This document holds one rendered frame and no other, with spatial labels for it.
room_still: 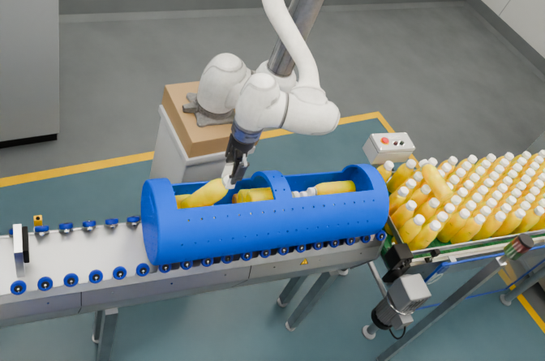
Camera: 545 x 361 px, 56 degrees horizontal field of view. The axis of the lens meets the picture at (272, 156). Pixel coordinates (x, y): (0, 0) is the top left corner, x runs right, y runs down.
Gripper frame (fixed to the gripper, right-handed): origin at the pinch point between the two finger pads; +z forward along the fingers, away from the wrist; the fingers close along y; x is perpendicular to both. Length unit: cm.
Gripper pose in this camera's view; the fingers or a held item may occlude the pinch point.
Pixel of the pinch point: (229, 176)
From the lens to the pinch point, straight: 166.1
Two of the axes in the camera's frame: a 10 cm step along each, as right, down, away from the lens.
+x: 9.1, -0.6, 4.1
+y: 3.1, 7.6, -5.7
